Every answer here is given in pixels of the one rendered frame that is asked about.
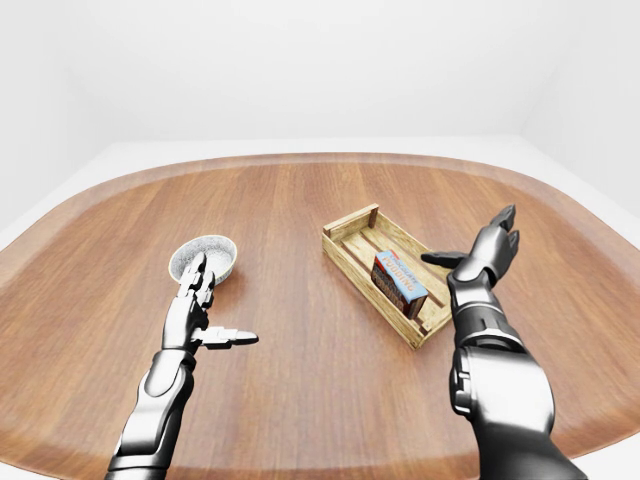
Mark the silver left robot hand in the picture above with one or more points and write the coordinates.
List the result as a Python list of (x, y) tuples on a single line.
[(181, 320)]

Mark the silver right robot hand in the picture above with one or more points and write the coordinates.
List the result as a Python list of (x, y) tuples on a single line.
[(487, 257)]

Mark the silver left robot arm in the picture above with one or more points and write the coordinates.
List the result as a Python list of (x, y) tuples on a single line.
[(150, 415)]

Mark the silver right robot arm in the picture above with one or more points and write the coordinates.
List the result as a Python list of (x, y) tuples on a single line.
[(505, 395)]

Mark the chocolate pudding box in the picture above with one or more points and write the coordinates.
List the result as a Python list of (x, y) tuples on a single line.
[(397, 282)]

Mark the wooden slat tray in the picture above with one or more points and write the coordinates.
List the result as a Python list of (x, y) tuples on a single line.
[(360, 250)]

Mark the white speckled bowl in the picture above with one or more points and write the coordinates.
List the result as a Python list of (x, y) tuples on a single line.
[(220, 255)]

